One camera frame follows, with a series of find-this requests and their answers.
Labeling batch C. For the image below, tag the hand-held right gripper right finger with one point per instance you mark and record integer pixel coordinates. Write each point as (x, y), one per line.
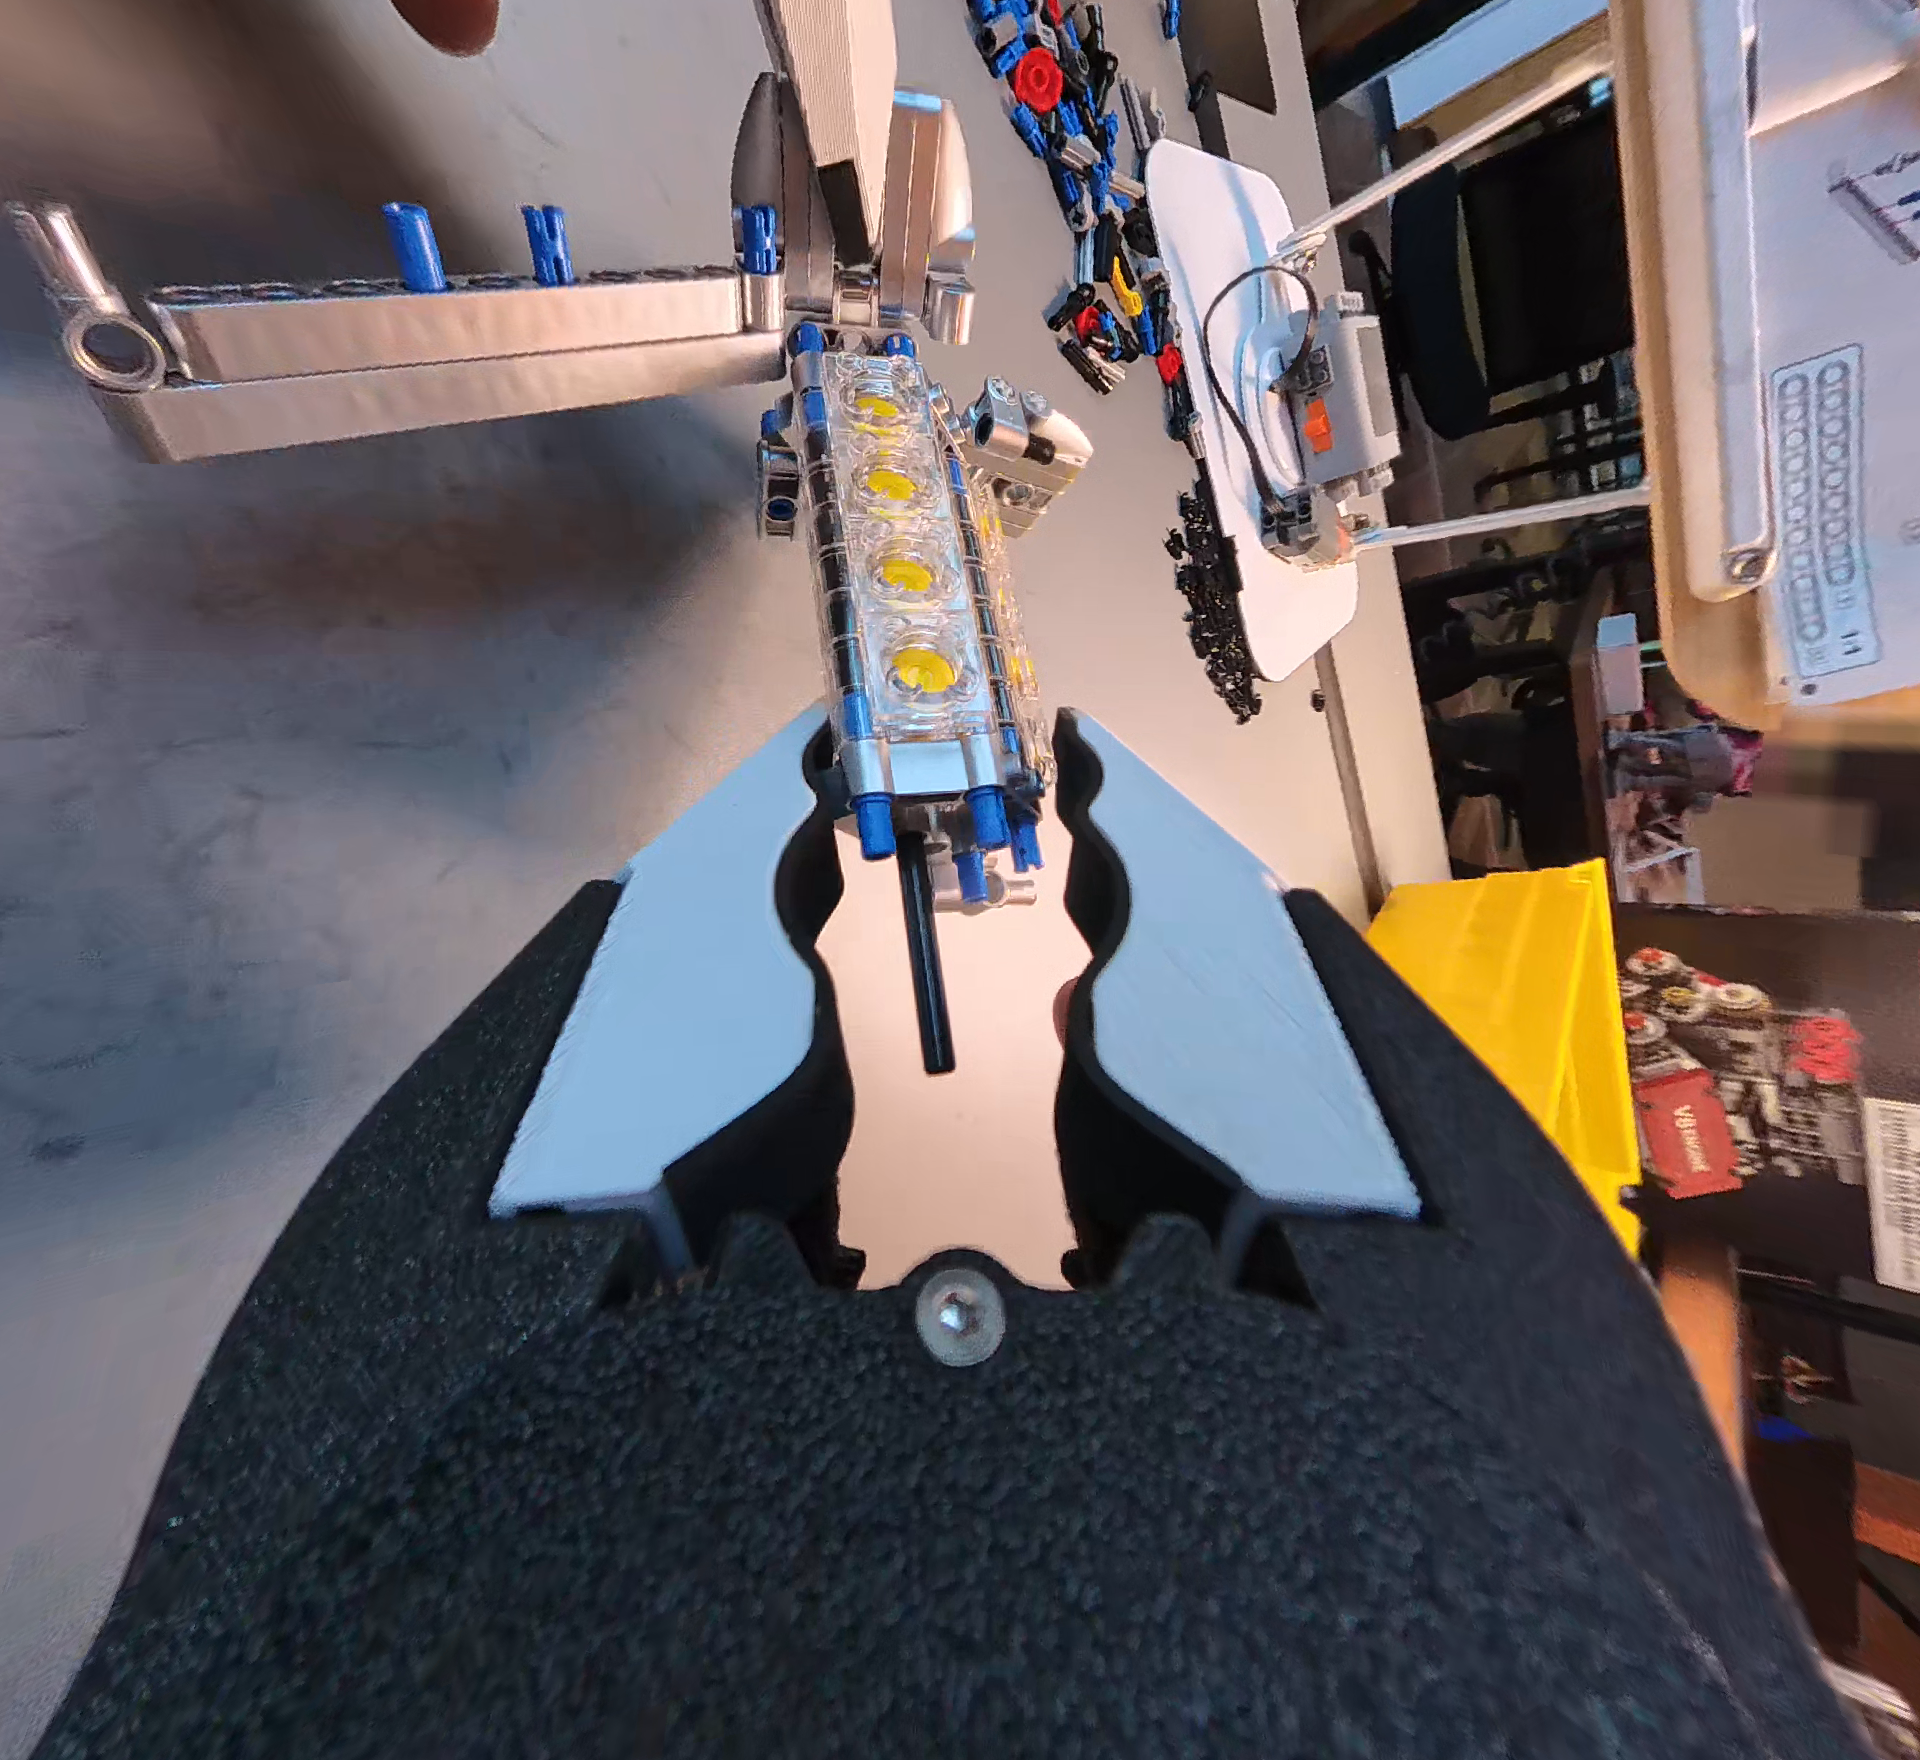
(1245, 1055)

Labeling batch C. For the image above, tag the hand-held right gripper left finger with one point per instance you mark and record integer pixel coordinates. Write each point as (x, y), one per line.
(677, 1040)

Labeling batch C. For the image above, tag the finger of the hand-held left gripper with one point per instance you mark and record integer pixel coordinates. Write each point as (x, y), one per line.
(833, 20)

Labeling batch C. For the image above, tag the grey beam with motor block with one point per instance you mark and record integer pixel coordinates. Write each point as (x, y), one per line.
(451, 320)

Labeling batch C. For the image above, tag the clear engine block yellow crankshaft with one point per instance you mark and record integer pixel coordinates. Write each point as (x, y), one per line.
(900, 591)

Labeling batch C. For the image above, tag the pile of mixed brick parts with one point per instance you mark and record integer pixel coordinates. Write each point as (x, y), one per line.
(1036, 81)

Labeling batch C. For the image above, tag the nested yellow empty bins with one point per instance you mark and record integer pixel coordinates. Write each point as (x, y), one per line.
(1502, 1010)

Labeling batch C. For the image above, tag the pile of black pins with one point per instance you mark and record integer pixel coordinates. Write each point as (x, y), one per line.
(1216, 604)

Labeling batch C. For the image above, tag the black engine kit box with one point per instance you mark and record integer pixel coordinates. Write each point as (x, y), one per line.
(1769, 1084)

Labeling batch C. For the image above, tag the grey toy motor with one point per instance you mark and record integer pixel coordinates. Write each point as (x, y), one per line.
(1302, 527)

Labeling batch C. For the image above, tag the grey battery box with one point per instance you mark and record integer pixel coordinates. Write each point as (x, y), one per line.
(1351, 396)

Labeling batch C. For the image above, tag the black office chair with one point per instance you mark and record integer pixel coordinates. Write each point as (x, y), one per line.
(1456, 290)

